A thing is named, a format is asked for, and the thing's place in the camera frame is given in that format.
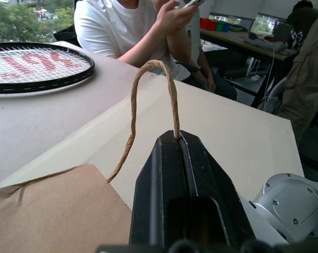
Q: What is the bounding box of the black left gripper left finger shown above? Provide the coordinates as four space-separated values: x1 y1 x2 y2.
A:
129 129 192 246

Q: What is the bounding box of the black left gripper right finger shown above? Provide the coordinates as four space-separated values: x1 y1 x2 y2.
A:
178 130 255 248

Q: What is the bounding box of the brown paper bag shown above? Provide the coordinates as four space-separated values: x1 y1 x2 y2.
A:
0 60 181 253

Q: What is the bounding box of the silver smartphone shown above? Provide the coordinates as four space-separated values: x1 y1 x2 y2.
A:
178 0 210 10

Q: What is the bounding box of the person's left hand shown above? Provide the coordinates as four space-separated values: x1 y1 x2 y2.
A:
198 69 217 93

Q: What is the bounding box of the person's right hand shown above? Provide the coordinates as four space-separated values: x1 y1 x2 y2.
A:
155 0 200 35

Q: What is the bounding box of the white chair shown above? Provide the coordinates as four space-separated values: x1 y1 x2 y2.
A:
257 77 288 114

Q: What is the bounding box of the black tennis racket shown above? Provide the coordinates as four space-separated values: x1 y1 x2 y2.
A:
0 42 96 93

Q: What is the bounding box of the person in khaki trousers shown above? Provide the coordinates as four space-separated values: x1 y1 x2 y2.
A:
276 0 318 144

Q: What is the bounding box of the wooden workbench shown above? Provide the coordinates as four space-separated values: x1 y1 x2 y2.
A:
200 26 300 108

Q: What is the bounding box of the grey cloth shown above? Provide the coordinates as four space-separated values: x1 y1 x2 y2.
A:
243 33 287 52

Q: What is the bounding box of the red plastic bin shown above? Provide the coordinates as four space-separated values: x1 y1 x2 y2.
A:
200 17 218 31

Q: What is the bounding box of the grey laptop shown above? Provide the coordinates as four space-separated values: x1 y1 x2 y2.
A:
273 21 294 43

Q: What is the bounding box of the person in white t-shirt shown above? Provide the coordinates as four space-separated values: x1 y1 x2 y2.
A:
73 0 238 101

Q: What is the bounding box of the white cable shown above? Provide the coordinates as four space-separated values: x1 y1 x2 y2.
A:
264 43 276 99

